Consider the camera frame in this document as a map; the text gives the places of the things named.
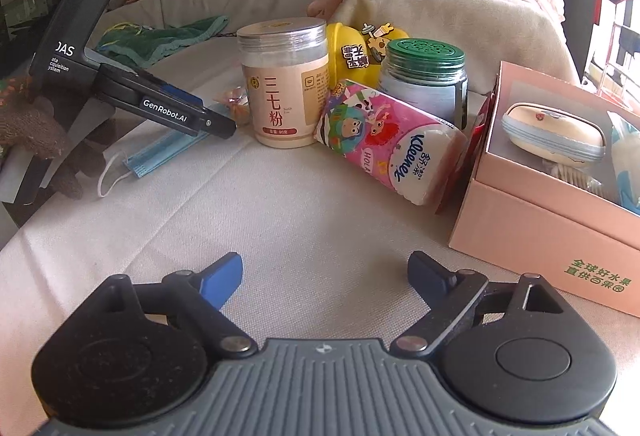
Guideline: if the yellow plastic toy container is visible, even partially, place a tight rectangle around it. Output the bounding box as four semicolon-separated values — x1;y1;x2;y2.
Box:
326;21;412;90

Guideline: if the green-lidded glass jar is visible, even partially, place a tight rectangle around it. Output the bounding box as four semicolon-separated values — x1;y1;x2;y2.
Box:
377;38;469;130

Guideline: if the pink cardboard box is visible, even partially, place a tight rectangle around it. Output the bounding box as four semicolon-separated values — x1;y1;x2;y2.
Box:
448;61;640;317

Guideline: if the beige zippered case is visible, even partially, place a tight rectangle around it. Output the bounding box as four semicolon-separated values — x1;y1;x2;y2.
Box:
501;102;608;163

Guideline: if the beige powder jar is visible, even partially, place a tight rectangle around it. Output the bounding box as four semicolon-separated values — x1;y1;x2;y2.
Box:
236;17;330;149

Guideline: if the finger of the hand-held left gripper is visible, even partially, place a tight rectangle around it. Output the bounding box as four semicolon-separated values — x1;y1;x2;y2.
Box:
131;69;207;111
97;75;237;140

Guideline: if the pink cartoon tissue pack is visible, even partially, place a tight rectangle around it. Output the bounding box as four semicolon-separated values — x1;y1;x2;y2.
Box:
313;79;469;207

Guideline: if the glass cabinet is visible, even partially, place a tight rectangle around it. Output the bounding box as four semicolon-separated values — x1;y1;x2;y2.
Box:
0;0;67;80

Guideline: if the beige sofa armrest cover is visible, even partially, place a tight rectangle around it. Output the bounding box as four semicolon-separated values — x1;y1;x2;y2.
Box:
332;0;582;93

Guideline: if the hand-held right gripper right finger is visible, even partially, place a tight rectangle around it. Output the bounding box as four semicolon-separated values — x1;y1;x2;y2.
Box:
391;251;568;358

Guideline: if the blue face mask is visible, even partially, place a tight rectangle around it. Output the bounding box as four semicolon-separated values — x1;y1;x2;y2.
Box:
97;130;203;198

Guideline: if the green towel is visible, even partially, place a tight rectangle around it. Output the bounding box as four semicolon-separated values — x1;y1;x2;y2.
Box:
94;15;230;70

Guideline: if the person's left hand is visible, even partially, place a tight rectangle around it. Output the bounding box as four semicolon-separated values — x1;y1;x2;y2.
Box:
0;76;117;200

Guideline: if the orange wrapped candy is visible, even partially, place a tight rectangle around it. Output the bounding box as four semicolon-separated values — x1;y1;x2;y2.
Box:
212;86;251;125

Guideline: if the red paper packet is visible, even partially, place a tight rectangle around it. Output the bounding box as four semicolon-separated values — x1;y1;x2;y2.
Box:
437;90;497;215

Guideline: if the white and blue packet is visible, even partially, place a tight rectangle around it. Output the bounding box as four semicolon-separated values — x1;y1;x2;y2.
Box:
607;111;640;218

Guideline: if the bundle of cotton swabs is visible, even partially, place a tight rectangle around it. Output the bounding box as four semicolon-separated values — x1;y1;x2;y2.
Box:
549;163;622;203

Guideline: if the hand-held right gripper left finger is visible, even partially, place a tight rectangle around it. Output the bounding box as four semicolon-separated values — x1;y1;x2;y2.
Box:
102;252;257;359

